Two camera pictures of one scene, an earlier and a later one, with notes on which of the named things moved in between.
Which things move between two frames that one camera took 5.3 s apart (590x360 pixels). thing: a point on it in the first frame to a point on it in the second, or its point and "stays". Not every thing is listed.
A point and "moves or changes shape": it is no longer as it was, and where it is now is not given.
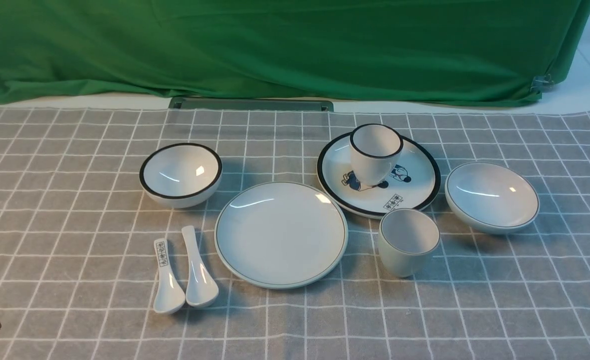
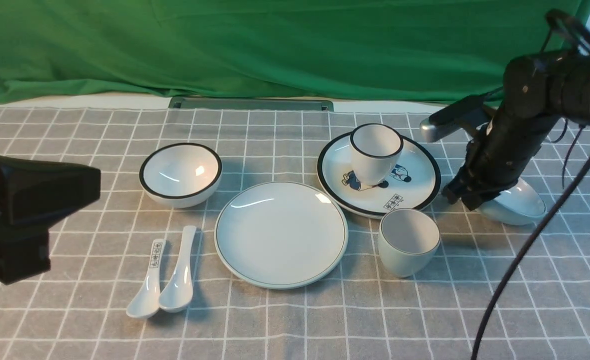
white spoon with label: (169, 297) to (146, 303)
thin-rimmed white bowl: (491, 198) moves or changes shape
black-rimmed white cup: (376, 149) stays
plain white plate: (280, 235) stays
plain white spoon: (201, 291) to (179, 294)
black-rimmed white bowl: (180, 175) stays
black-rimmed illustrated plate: (412, 183) stays
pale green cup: (406, 238) stays
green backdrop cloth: (472, 51) stays
